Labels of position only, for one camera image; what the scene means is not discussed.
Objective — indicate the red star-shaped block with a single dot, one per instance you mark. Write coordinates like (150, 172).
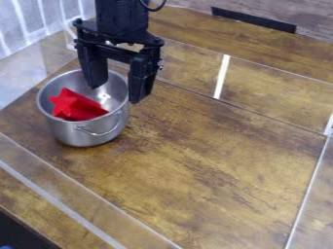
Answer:
(74, 107)

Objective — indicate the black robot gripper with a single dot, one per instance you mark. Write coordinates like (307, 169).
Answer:
(118, 36)

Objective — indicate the silver metal pot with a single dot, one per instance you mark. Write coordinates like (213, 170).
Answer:
(97, 131)

